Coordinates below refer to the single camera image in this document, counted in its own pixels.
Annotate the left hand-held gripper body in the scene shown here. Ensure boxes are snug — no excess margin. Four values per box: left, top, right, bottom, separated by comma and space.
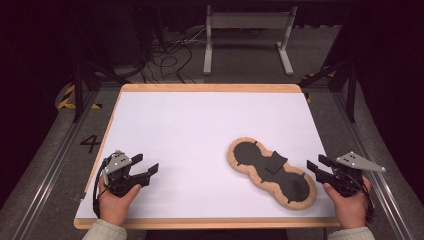
101, 150, 151, 198

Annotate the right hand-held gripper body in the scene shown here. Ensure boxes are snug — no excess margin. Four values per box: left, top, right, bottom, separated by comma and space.
328, 150, 387, 198

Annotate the tan fleece pad black backing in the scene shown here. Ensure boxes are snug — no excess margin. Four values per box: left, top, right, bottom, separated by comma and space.
227, 136, 318, 212

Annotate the person's right hand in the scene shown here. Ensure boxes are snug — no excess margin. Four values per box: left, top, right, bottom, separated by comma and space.
322, 177, 372, 230

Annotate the person's left hand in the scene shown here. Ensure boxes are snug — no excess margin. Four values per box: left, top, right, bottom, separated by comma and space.
98, 183, 143, 228

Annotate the yellow black floor tape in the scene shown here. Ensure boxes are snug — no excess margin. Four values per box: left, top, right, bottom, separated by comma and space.
301, 70, 337, 105
56, 83, 103, 111

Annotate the black metal stand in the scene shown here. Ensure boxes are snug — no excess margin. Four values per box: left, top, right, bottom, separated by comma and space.
297, 9, 360, 124
67, 9, 132, 123

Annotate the white metal stand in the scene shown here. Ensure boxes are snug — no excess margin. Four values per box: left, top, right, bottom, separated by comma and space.
202, 4, 299, 77

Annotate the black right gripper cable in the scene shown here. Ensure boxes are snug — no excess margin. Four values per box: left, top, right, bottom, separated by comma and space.
352, 175, 376, 224

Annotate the aluminium floor rail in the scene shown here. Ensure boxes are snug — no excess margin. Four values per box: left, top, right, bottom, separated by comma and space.
10, 89, 101, 240
332, 91, 417, 240

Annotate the small grey table bracket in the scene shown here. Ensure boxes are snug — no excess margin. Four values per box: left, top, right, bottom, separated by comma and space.
71, 191, 87, 204

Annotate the tangle of floor cables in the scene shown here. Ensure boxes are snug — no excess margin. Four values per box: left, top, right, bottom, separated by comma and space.
137, 27, 202, 85

